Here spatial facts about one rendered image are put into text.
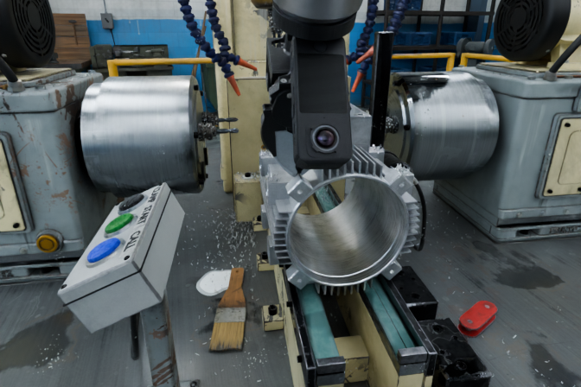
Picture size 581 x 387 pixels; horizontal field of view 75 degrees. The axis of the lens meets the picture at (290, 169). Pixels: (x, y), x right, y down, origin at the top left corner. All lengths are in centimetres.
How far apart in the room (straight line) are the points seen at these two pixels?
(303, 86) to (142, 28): 563
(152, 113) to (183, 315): 36
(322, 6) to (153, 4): 564
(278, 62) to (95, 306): 27
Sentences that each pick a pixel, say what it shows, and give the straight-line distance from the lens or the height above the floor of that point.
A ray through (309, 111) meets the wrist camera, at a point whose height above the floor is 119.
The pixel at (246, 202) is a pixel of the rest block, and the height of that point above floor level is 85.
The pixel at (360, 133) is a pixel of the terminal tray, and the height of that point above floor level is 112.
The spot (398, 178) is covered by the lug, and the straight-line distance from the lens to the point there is 47.
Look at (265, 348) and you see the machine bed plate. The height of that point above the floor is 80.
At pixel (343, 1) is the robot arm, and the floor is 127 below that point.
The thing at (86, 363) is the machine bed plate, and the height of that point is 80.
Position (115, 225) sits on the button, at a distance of 42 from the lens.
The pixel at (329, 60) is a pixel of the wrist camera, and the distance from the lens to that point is 33.
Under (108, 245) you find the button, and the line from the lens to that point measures 38.
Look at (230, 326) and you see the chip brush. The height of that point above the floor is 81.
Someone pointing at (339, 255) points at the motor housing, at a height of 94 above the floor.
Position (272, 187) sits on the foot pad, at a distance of 47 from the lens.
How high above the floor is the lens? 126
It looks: 20 degrees down
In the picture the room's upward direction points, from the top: straight up
